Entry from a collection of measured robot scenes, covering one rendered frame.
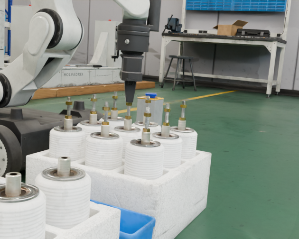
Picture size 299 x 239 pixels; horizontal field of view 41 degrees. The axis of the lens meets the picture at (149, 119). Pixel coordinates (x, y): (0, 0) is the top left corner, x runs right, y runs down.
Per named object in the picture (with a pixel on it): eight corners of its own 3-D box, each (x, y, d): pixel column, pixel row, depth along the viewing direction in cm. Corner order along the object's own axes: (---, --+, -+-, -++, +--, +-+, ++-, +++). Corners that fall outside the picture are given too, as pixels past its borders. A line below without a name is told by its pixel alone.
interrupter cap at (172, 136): (152, 133, 112) (152, 131, 112) (179, 135, 112) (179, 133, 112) (150, 139, 105) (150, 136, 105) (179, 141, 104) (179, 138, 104)
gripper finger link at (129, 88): (123, 101, 111) (125, 79, 110) (135, 102, 112) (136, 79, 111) (123, 102, 110) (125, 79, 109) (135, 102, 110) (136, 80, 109)
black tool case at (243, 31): (239, 38, 562) (240, 30, 560) (270, 39, 548) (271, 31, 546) (235, 36, 530) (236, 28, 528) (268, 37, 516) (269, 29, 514)
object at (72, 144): (56, 201, 104) (58, 134, 101) (42, 189, 112) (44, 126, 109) (88, 196, 110) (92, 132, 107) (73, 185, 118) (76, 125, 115)
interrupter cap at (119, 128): (120, 133, 108) (120, 131, 108) (110, 128, 115) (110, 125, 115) (144, 133, 112) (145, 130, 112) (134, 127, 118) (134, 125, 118)
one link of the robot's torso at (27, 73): (-29, 88, 160) (36, 1, 139) (10, 86, 177) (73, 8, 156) (-10, 118, 156) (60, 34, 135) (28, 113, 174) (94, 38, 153)
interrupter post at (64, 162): (53, 176, 69) (54, 158, 69) (62, 172, 72) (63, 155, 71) (64, 179, 68) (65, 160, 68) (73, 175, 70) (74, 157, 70)
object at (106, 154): (79, 207, 101) (82, 138, 98) (87, 194, 111) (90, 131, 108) (116, 211, 101) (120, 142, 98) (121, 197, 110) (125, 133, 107)
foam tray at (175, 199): (23, 219, 109) (25, 155, 106) (102, 182, 143) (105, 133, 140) (152, 261, 92) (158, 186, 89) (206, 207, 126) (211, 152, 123)
